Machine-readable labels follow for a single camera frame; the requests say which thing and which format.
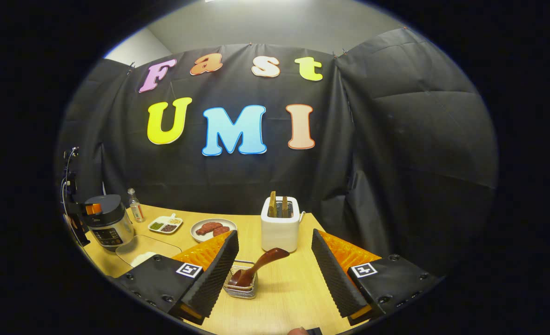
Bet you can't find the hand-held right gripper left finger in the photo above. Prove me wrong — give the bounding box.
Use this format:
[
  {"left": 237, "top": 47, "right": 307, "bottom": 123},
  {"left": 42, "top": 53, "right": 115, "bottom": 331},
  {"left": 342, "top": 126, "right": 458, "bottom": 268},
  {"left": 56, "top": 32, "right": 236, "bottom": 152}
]
[{"left": 115, "top": 230, "right": 240, "bottom": 326}]

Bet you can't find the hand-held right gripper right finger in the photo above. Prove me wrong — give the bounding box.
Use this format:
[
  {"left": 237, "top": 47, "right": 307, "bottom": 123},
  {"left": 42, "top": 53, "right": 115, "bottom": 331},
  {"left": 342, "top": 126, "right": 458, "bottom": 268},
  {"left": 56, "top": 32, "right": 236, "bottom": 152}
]
[{"left": 310, "top": 228, "right": 445, "bottom": 326}]

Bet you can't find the grey rice cooker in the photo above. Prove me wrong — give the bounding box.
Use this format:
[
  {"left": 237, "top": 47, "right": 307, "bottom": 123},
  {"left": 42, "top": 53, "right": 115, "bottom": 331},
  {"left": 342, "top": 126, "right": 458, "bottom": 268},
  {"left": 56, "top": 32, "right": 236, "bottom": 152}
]
[{"left": 84, "top": 194, "right": 134, "bottom": 252}]

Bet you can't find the metal wire chopstick holder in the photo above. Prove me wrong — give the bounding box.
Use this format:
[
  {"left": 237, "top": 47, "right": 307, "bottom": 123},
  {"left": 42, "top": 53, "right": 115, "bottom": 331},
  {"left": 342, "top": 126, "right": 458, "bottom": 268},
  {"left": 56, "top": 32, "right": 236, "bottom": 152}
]
[{"left": 223, "top": 260, "right": 258, "bottom": 299}]

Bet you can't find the brown wooden spoon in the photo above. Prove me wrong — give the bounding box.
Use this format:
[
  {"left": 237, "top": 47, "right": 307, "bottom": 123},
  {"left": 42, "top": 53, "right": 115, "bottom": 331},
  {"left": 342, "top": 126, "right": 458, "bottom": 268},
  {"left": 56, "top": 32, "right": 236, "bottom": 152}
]
[{"left": 228, "top": 248, "right": 290, "bottom": 287}]

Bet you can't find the small glass bottle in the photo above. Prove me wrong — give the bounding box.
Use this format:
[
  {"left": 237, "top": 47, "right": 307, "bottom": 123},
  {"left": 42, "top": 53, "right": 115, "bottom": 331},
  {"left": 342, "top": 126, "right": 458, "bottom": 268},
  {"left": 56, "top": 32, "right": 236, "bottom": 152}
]
[{"left": 127, "top": 188, "right": 146, "bottom": 223}]

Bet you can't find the white round plate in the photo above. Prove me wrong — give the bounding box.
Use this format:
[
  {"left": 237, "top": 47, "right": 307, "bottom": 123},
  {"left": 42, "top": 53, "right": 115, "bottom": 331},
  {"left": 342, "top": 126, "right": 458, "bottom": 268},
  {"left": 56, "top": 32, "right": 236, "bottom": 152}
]
[{"left": 191, "top": 219, "right": 237, "bottom": 243}]

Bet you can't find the clear glass tray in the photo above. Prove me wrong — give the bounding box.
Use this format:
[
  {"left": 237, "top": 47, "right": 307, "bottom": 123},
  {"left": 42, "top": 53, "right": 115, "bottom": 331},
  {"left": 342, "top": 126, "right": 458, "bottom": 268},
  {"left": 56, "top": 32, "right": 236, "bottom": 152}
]
[{"left": 115, "top": 234, "right": 182, "bottom": 268}]

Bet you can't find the white toaster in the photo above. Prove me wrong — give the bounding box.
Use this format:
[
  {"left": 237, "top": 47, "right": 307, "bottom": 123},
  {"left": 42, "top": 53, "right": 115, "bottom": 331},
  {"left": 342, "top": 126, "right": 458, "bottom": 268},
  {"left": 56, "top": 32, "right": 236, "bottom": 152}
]
[{"left": 261, "top": 196, "right": 301, "bottom": 253}]

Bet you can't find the white divided bean dish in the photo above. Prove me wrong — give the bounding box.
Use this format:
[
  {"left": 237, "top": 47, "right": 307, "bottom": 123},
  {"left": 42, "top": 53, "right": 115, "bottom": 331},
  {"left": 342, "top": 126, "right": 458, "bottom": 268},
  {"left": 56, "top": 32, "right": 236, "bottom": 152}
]
[{"left": 148, "top": 213, "right": 183, "bottom": 234}]

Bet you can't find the black backdrop cloth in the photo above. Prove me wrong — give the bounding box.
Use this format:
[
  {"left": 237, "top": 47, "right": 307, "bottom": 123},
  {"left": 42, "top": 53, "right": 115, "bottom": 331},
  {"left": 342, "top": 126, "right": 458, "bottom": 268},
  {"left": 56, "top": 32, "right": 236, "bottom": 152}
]
[{"left": 56, "top": 28, "right": 498, "bottom": 275}]

